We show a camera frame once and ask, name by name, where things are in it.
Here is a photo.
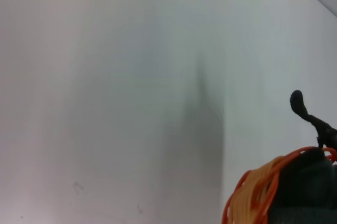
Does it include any orange woven wire basket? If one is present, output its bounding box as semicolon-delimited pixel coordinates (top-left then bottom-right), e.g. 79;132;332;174
222;146;337;224

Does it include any dark grey towel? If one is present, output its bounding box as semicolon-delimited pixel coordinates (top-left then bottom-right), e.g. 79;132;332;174
267;89;337;224

